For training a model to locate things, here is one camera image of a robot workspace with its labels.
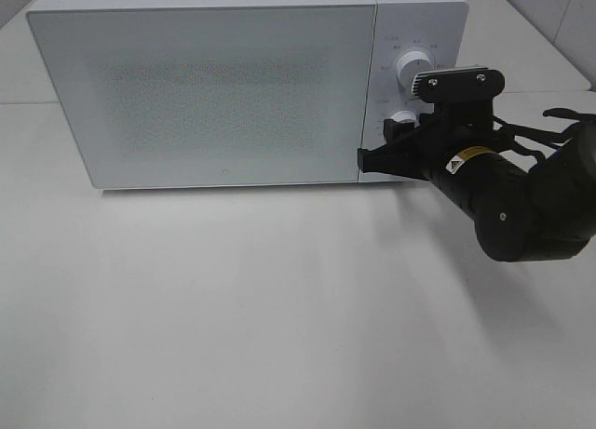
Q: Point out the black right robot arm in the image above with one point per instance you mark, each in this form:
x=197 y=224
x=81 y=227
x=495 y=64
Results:
x=529 y=192

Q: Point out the white microwave knob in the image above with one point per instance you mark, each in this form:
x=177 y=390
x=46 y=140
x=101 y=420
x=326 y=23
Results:
x=405 y=117
x=412 y=62

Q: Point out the white microwave oven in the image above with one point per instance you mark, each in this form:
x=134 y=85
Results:
x=436 y=26

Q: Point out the white microwave door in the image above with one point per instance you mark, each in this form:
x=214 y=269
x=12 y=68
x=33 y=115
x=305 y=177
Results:
x=211 y=97

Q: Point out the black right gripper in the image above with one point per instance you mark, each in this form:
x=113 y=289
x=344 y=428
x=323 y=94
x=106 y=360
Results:
x=454 y=147

